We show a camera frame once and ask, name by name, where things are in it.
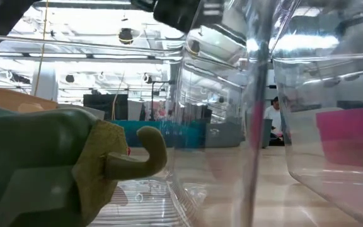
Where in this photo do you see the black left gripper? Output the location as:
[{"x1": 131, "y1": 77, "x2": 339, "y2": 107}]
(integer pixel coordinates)
[{"x1": 153, "y1": 0, "x2": 201, "y2": 33}]

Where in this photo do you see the dark green stemmed pepper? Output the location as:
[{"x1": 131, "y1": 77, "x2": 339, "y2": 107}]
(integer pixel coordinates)
[{"x1": 0, "y1": 104, "x2": 169, "y2": 227}]

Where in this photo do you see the black ceiling dome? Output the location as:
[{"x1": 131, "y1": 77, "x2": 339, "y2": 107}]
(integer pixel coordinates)
[{"x1": 118, "y1": 27, "x2": 134, "y2": 45}]

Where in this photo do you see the black cabinet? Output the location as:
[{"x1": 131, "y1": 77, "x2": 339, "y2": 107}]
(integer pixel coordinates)
[{"x1": 83, "y1": 93, "x2": 129, "y2": 121}]

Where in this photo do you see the dark blue plastic basket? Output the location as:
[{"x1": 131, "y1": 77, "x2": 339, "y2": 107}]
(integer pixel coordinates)
[{"x1": 110, "y1": 119, "x2": 207, "y2": 149}]

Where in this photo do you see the light grey plastic basket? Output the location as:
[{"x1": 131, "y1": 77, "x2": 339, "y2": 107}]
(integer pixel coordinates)
[{"x1": 57, "y1": 103, "x2": 106, "y2": 121}]

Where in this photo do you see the person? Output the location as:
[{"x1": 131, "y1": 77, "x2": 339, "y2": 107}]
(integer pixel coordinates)
[{"x1": 263, "y1": 96, "x2": 285, "y2": 146}]

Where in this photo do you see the white pillar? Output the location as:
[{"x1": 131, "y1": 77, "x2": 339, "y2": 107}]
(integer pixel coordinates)
[{"x1": 31, "y1": 62, "x2": 59, "y2": 102}]

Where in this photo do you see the tan orange plastic basket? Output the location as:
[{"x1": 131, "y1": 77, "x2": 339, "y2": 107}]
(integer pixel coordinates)
[{"x1": 0, "y1": 84, "x2": 59, "y2": 114}]

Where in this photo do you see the clear plastic container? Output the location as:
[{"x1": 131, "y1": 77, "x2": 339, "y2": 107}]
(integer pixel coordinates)
[
  {"x1": 271, "y1": 0, "x2": 363, "y2": 227},
  {"x1": 0, "y1": 0, "x2": 283, "y2": 227}
]

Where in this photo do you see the pink plastic basket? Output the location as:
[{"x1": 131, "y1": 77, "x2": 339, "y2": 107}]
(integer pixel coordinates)
[{"x1": 315, "y1": 106, "x2": 363, "y2": 170}]

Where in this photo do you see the yellow hanging cord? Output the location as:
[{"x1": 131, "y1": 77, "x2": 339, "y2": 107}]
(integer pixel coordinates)
[
  {"x1": 33, "y1": 0, "x2": 49, "y2": 97},
  {"x1": 111, "y1": 71, "x2": 126, "y2": 121}
]

